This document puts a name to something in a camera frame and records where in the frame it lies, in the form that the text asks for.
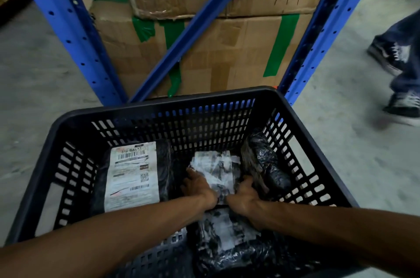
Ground blue metal shelf rack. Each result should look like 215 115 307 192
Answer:
8 0 386 107

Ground small black parcel label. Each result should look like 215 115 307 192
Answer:
189 151 244 204

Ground person's right hand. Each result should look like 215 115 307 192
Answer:
225 175 263 219

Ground cardboard box with green tape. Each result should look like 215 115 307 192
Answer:
89 0 312 98

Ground black wrapped parcel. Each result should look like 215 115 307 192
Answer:
241 130 292 197

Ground person's right forearm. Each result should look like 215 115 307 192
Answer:
251 201 420 278

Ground large black parcel white label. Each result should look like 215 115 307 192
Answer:
90 139 173 216

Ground person's left forearm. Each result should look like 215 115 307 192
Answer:
0 193 210 278

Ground person's left hand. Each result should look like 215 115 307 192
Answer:
181 167 219 211

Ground black plastic basket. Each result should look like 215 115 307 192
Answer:
5 86 366 278

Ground black parcel with wrinkled label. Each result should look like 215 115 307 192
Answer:
194 207 296 278

